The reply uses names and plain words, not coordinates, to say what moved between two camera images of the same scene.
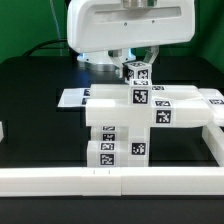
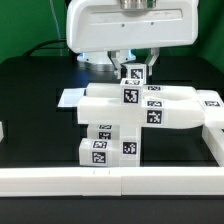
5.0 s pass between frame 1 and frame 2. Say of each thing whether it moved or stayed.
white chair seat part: moved
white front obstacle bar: stayed
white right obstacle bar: stayed
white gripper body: stayed
